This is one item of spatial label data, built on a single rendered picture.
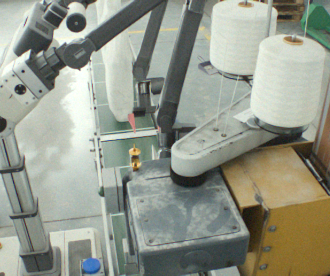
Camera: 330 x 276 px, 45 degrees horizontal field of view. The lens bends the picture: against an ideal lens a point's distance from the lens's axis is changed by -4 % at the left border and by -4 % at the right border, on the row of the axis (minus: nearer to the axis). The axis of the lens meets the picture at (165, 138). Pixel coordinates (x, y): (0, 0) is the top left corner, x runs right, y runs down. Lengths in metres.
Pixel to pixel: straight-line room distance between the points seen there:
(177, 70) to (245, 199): 0.46
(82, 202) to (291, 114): 2.29
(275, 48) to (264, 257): 0.52
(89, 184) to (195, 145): 2.19
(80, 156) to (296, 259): 2.53
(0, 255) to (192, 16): 1.69
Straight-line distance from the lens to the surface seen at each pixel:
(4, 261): 2.35
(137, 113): 1.68
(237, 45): 1.00
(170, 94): 1.23
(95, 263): 1.44
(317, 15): 6.52
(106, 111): 3.21
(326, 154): 1.06
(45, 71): 1.22
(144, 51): 1.68
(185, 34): 1.20
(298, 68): 0.78
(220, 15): 1.01
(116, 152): 2.74
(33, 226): 1.97
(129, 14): 1.18
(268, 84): 0.81
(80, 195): 3.01
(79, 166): 3.29
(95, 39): 1.19
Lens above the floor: 1.96
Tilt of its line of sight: 34 degrees down
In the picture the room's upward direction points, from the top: straight up
